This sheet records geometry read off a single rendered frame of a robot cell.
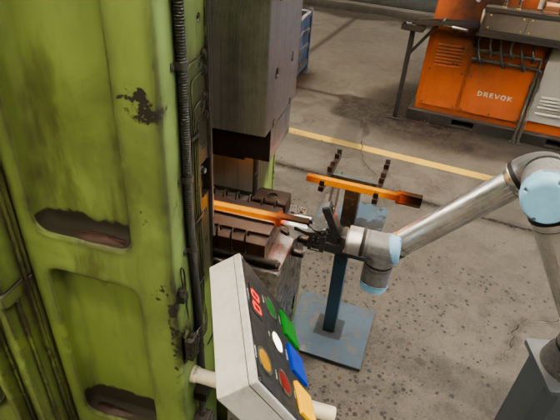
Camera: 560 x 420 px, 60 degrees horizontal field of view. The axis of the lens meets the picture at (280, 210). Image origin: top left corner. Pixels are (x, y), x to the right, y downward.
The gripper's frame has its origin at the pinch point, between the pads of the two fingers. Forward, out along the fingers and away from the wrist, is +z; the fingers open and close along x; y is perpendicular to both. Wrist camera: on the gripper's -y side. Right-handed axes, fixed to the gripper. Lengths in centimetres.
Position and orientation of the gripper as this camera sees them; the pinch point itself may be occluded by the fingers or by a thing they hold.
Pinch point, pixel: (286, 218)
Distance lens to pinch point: 153.7
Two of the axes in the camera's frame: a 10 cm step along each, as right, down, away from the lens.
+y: -0.8, 8.2, 5.7
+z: -9.6, -2.2, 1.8
